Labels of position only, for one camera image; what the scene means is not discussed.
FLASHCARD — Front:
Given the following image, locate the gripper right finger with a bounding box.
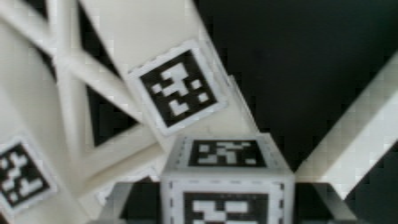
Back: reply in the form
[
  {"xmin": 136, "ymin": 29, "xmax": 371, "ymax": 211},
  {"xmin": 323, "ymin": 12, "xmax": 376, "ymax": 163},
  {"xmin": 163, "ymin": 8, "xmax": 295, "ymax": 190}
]
[{"xmin": 312, "ymin": 183, "xmax": 360, "ymax": 224}]

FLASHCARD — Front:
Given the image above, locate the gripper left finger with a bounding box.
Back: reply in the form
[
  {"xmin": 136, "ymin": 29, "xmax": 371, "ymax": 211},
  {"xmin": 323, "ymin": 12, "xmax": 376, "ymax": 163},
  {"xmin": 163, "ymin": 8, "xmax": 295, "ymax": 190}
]
[{"xmin": 87, "ymin": 182, "xmax": 133, "ymax": 224}]

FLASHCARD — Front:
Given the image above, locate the white chair leg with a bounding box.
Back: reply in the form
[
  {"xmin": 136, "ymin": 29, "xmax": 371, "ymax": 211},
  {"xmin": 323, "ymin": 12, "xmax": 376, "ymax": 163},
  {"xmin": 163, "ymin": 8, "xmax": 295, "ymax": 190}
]
[{"xmin": 159, "ymin": 133, "xmax": 295, "ymax": 224}]

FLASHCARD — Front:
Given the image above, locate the white L-shaped obstacle fence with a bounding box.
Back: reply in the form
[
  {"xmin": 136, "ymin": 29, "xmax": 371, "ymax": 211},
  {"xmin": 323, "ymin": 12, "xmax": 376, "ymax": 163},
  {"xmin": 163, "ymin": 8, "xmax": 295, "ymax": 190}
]
[{"xmin": 296, "ymin": 52, "xmax": 398, "ymax": 198}]

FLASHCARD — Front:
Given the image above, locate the white chair back part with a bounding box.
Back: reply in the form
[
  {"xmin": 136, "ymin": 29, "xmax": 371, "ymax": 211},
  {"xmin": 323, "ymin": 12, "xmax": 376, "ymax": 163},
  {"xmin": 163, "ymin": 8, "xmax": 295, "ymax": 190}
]
[{"xmin": 0, "ymin": 0, "xmax": 257, "ymax": 224}]

